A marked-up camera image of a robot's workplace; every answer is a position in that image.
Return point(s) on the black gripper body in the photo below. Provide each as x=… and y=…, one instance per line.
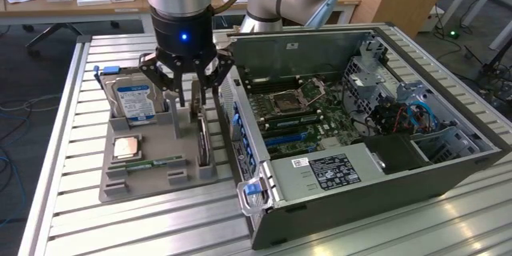
x=181, y=28

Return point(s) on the black graphics card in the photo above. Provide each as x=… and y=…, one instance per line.
x=204, y=142

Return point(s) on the hard disk with blue label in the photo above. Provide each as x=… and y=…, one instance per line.
x=133, y=100

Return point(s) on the CPU socket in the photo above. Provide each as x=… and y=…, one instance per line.
x=285, y=104

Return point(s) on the metal socket cover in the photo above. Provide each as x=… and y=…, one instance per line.
x=316, y=83

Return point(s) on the copper-topped CPU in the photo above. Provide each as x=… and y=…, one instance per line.
x=125, y=148

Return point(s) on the blue expansion slot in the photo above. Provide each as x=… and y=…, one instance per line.
x=288, y=139

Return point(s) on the office chair base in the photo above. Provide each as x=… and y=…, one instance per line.
x=52, y=31

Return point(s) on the green RAM stick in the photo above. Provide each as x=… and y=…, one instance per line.
x=148, y=163

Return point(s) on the green motherboard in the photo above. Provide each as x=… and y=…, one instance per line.
x=333, y=124

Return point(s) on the grey parts rack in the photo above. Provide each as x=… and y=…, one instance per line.
x=160, y=184

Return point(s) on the metal drive cage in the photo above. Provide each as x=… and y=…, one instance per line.
x=369, y=82

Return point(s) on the blue case latch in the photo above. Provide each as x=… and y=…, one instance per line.
x=252, y=193

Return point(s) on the grey power supply unit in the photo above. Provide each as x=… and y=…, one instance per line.
x=340, y=175

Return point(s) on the white box with red button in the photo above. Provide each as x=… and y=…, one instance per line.
x=433, y=19

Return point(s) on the open grey PC case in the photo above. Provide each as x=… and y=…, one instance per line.
x=360, y=208

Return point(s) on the device with green light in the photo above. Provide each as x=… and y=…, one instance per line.
x=453, y=33

